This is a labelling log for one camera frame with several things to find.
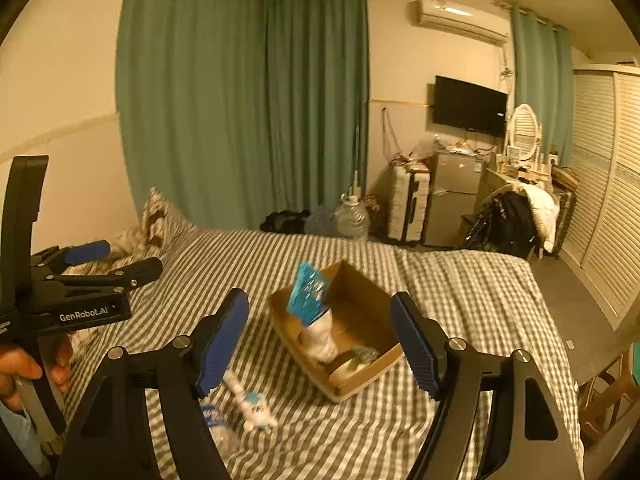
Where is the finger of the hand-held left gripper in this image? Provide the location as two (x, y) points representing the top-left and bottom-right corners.
(42, 257), (164, 302)
(31, 240), (112, 281)

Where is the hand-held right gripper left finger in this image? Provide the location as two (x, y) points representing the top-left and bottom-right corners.
(55, 287), (250, 480)

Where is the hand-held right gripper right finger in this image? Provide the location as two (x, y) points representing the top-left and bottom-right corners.
(390, 291), (586, 480)

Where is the cardboard box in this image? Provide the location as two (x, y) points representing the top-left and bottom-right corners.
(267, 260), (405, 404)

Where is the person's left forearm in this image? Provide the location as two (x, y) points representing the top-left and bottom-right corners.
(0, 400), (51, 477)

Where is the person's left hand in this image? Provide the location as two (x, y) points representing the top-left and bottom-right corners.
(0, 335), (74, 413)

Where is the striped pillow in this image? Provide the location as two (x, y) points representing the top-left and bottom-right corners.
(141, 187), (201, 256)

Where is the tape roll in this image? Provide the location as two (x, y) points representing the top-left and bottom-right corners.
(330, 352), (367, 386)

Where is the striped bed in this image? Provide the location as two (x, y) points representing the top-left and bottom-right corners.
(62, 227), (586, 480)

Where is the white toy figure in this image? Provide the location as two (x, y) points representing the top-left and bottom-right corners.
(222, 370), (279, 433)

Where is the blue foil packet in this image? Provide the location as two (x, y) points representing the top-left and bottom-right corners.
(286, 261), (332, 324)

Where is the clear plastic bottle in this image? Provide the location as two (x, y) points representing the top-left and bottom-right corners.
(200, 402), (241, 461)

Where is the white crumpled pouch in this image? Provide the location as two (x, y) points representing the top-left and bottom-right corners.
(300, 307), (339, 365)

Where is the black floor bag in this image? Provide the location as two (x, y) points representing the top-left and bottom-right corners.
(260, 209), (311, 234)

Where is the large water jug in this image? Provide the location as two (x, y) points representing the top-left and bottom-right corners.
(333, 194), (371, 242)

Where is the white suitcase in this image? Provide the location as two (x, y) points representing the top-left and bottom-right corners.
(389, 164), (432, 245)

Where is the clear plastic bag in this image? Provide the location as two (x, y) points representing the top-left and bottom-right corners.
(305, 206), (341, 236)

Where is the silver small fridge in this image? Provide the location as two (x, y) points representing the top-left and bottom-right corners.
(422, 151), (485, 248)

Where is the black backpack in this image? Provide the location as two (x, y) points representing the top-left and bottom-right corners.
(462, 192), (541, 259)

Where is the wide teal curtain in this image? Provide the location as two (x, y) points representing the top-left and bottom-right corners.
(116, 0), (268, 232)

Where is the dressing table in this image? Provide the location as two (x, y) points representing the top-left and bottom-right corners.
(477, 165), (556, 211)

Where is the white jacket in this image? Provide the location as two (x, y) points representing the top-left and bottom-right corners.
(510, 182), (560, 253)

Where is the dark suitcase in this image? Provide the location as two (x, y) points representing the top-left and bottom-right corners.
(552, 187), (577, 257)

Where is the wooden chair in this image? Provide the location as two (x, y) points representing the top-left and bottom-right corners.
(577, 350), (640, 443)

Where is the white pole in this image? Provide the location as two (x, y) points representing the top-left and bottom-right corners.
(352, 110), (362, 201)

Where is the white oval mirror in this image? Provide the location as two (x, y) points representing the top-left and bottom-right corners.
(506, 103), (544, 162)

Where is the teal corner curtain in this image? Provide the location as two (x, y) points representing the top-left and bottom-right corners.
(262, 0), (370, 222)

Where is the white louvered wardrobe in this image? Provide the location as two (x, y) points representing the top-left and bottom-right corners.
(557, 64), (640, 331)

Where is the narrow teal curtain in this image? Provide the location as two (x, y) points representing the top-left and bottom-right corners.
(510, 2), (575, 167)

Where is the white air conditioner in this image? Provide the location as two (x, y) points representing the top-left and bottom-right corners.
(416, 0), (510, 45)

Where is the black wall television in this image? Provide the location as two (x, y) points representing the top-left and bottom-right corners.
(432, 75), (509, 138)

